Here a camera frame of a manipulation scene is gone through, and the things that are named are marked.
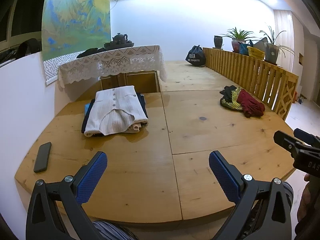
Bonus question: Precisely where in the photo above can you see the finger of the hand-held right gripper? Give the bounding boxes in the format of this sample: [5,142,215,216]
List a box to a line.
[293,128,320,147]
[273,130,308,157]

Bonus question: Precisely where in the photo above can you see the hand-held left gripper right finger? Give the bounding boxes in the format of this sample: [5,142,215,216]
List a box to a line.
[209,151,293,240]

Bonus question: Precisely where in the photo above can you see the grey striped pants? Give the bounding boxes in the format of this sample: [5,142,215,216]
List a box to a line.
[92,181,294,240]

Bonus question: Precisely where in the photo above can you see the low wooden table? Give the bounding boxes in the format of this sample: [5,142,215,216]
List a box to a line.
[99,70,161,94]

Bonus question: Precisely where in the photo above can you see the potted plant in red pot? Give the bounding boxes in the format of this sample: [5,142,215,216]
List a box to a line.
[220,27,258,53]

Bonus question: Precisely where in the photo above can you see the dark teapot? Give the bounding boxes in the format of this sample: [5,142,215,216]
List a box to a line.
[111,33,128,44]

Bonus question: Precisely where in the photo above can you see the potted plant in grey pot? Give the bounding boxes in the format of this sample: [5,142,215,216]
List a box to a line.
[259,25,296,64]

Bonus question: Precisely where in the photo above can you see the dark red garment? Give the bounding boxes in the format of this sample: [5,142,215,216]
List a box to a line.
[236,90,266,118]

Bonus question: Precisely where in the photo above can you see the landscape wall scroll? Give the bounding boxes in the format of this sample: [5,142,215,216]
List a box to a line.
[41,0,112,86]

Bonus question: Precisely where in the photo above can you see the person's right hand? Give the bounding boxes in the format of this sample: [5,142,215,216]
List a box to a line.
[297,174,320,230]

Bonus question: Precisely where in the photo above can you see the black yellow-striped garment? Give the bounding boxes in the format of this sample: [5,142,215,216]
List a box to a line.
[219,85,244,113]

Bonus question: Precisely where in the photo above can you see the white lace tablecloth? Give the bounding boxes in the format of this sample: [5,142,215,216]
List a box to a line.
[58,45,168,89]

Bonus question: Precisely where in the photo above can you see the wooden railing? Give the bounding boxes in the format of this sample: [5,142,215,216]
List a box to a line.
[202,47,299,122]

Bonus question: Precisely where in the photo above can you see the dark blue folded garment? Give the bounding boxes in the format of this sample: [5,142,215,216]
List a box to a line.
[81,93,150,134]

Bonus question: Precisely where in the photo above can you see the black drawstring bag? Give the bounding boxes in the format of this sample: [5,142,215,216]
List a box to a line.
[185,45,207,67]

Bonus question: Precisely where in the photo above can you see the cream knit cardigan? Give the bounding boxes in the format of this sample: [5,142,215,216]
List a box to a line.
[84,85,149,138]

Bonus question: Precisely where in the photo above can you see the yellow basket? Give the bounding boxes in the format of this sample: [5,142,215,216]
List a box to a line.
[246,45,266,61]

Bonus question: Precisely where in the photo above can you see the dark window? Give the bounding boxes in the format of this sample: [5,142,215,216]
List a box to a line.
[0,0,48,43]

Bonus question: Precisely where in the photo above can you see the black cloth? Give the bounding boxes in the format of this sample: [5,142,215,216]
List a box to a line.
[76,47,107,59]

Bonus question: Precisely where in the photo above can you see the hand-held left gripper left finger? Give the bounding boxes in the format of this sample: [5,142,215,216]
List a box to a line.
[26,151,108,240]

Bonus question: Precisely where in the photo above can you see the blue container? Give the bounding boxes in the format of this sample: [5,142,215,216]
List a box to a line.
[238,39,254,56]

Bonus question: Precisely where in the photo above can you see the beige folded garment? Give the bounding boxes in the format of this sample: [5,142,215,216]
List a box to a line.
[124,122,142,133]

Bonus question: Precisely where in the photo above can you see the dark ceramic vase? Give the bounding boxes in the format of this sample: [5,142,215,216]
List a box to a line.
[213,35,224,49]

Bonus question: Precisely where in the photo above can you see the black smartphone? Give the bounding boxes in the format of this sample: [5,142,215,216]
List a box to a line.
[33,142,52,173]

